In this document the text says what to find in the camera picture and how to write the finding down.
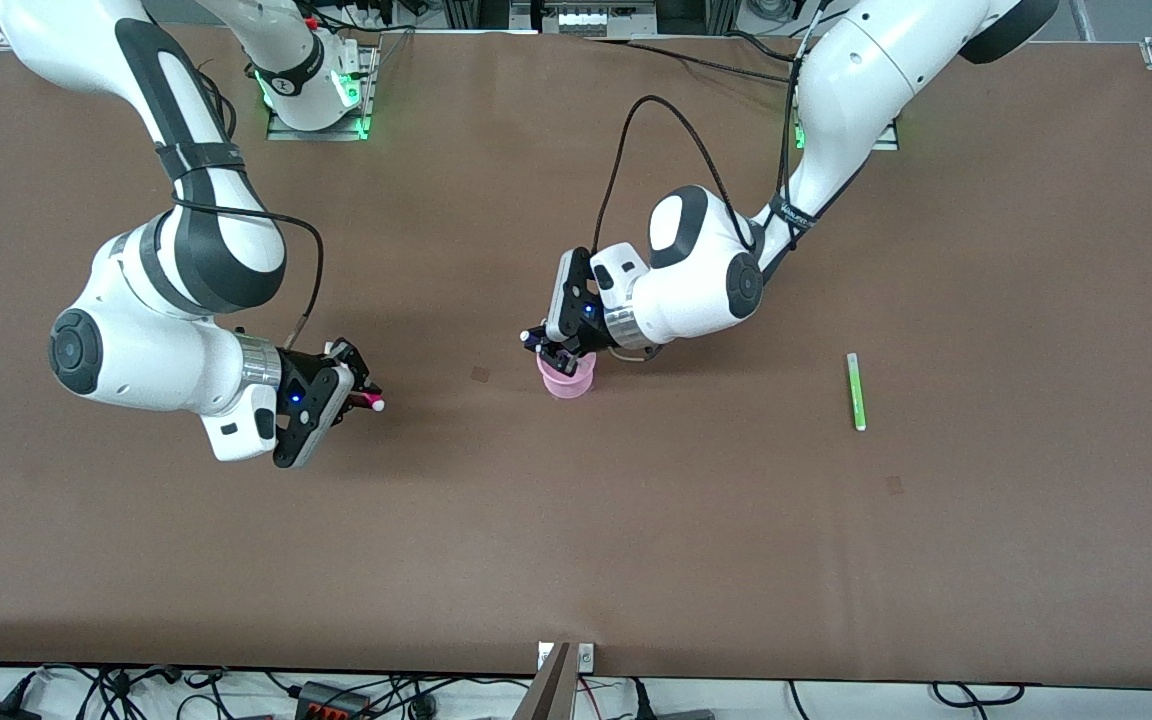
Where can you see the pink marker pen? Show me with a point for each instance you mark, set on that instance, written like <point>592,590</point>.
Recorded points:
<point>372,402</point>

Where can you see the black plug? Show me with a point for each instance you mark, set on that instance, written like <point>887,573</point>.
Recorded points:
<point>639,700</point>

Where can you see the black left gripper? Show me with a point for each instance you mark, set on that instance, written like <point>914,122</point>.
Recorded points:
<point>588,341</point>

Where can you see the purple marker pen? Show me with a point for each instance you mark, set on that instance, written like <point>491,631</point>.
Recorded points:
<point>528,339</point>

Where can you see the brown angled post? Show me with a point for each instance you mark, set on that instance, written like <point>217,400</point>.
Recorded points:
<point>548,695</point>

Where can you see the grey connector device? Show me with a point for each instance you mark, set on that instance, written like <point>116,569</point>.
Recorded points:
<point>586,20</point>

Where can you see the black orange power strip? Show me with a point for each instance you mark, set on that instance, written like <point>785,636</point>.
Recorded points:
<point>321,697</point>

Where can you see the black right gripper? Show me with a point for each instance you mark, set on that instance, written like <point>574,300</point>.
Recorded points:
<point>299,368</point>

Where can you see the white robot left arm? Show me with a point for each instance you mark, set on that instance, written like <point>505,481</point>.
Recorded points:
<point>696,290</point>

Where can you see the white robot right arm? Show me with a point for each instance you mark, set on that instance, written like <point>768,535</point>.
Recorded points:
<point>136,350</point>

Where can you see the green marker pen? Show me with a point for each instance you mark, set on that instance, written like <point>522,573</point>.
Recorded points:
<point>855,392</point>

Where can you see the white metal bracket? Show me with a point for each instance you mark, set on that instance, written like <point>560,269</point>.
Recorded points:
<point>586,657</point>
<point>543,657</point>

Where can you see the pink pen holder cup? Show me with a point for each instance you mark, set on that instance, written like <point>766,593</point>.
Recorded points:
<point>571,385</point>

